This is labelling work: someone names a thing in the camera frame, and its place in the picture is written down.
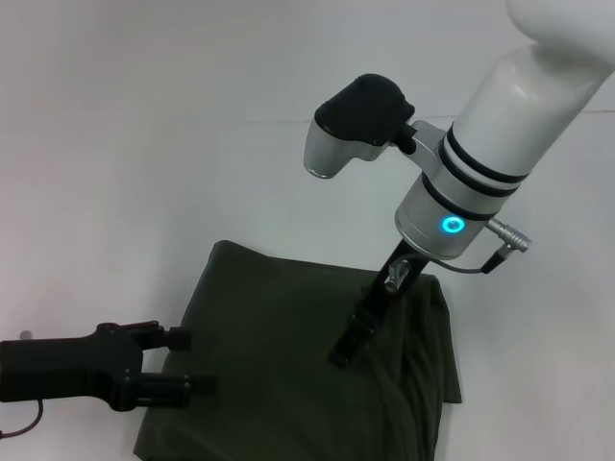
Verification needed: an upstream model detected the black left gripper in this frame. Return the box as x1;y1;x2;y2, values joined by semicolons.
0;319;218;413

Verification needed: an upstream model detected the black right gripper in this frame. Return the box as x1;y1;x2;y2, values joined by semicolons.
327;238;430;370

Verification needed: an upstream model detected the dark green FREE! t-shirt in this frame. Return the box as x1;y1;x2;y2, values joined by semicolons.
133;239;464;461

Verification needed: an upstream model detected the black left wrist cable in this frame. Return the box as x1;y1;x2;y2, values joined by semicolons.
0;399;45;439

